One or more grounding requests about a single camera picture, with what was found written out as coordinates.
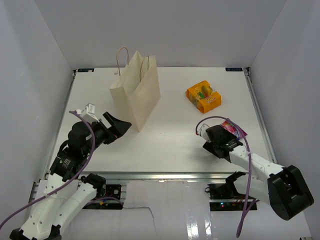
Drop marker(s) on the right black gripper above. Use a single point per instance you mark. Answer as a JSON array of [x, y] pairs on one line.
[[209, 146]]

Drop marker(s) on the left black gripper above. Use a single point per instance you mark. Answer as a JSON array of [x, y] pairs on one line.
[[119, 127]]

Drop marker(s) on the purple Fox's candy bag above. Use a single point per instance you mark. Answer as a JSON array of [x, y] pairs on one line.
[[231, 128]]

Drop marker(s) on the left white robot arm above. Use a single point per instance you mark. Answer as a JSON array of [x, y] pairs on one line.
[[66, 191]]

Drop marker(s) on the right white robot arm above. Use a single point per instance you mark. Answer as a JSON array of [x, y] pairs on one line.
[[283, 188]]

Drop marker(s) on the beige paper bag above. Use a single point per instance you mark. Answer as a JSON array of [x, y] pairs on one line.
[[136, 91]]

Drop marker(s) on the orange snack pack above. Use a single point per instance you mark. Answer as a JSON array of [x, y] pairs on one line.
[[203, 96]]

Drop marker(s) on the left blue table label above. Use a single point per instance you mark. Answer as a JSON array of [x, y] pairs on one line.
[[85, 70]]

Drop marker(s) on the blue table label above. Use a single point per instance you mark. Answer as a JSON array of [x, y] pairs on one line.
[[233, 69], [85, 70]]

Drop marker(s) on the right blue table label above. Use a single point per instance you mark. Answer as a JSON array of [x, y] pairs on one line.
[[233, 69]]

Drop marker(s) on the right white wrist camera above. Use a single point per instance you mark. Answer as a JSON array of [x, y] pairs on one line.
[[202, 132]]

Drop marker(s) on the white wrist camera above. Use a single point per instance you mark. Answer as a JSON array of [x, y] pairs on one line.
[[202, 132], [88, 113]]

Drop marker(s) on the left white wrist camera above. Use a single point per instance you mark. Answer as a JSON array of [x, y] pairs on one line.
[[88, 113]]

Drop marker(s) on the aluminium front rail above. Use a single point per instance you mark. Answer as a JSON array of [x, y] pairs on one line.
[[163, 176]]

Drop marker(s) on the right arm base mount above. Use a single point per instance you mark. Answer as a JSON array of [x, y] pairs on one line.
[[223, 200]]

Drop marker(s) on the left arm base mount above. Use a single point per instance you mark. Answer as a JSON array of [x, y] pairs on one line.
[[113, 199]]

